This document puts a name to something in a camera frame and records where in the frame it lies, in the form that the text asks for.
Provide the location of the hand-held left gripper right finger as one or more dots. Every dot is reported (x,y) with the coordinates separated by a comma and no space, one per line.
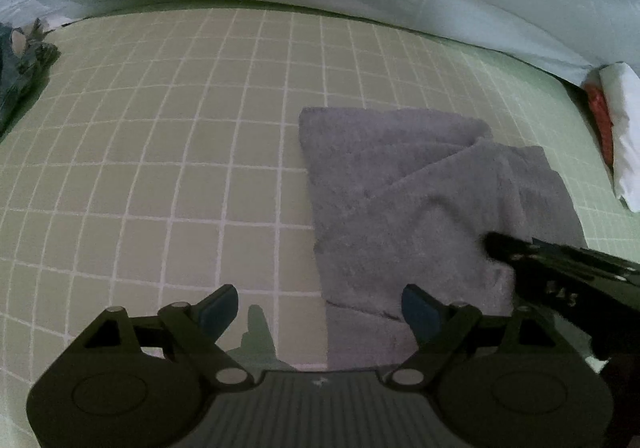
(421,313)

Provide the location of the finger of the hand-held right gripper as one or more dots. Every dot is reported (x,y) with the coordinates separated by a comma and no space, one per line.
(530,248)

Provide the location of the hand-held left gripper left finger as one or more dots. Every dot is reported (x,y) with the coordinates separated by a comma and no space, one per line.
(220,310)

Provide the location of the grey towel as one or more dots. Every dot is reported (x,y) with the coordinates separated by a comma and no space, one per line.
(400,208)

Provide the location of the red patterned cloth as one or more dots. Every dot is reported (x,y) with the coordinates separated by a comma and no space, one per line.
(599,122)

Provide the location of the white and red cloth bundle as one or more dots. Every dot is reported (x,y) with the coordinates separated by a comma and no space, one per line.
(625,137)

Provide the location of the green checked bed sheet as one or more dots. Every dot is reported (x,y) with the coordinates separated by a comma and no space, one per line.
(165,167)

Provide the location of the blue patterned cloth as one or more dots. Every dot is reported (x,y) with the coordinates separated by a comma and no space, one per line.
(20,72)

